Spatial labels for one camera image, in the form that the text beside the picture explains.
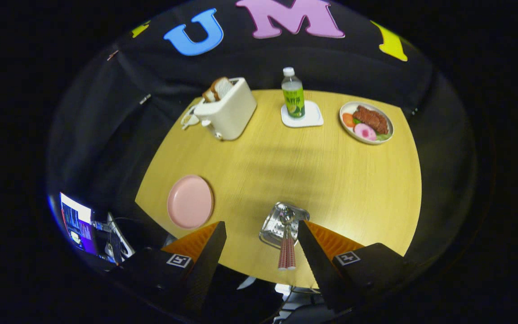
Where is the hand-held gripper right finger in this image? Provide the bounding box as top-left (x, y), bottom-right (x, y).
top-left (297, 220), bottom-right (416, 314)

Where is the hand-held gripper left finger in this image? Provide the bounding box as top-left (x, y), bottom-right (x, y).
top-left (115, 220), bottom-right (227, 315)

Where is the fork with checkered handle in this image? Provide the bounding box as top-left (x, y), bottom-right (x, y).
top-left (278, 225), bottom-right (288, 271)

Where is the spoon with checkered handle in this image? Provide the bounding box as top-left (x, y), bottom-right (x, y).
top-left (279, 206), bottom-right (296, 270)

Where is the pink round plate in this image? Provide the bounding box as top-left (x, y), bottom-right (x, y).
top-left (167, 175), bottom-right (215, 230)

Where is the round plate with food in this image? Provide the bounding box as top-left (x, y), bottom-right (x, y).
top-left (339, 101), bottom-right (394, 145)

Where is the pink ham slice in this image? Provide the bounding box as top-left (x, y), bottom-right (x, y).
top-left (354, 123), bottom-right (377, 142)

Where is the divided white condiment dish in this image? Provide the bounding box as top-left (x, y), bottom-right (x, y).
top-left (180, 104), bottom-right (201, 131)

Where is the open laptop lit screen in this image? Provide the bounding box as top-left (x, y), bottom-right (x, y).
top-left (60, 192), bottom-right (136, 264)

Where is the white square coaster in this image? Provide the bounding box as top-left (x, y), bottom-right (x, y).
top-left (281, 100), bottom-right (324, 128)

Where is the cream white toaster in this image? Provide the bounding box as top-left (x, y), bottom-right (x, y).
top-left (193, 77), bottom-right (258, 141)

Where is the brown meat piece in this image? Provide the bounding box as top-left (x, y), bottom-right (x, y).
top-left (353, 105), bottom-right (389, 135)

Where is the green label drink bottle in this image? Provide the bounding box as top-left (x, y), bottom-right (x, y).
top-left (281, 67), bottom-right (306, 119)

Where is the steel wire cutlery basket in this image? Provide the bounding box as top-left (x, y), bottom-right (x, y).
top-left (259, 202), bottom-right (310, 249)

